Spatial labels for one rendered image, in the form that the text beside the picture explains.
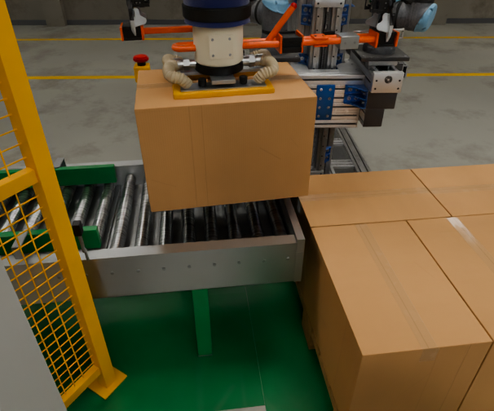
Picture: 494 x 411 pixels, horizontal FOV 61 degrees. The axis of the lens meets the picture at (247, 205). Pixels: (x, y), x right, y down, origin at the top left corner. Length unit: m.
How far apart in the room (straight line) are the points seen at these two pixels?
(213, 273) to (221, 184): 0.33
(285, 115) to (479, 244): 0.89
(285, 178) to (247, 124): 0.27
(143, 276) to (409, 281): 0.93
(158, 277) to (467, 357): 1.03
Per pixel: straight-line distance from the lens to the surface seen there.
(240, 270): 1.58
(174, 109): 1.40
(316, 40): 1.61
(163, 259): 1.53
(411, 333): 1.40
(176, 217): 1.85
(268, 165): 1.54
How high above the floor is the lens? 1.57
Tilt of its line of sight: 35 degrees down
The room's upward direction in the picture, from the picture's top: straight up
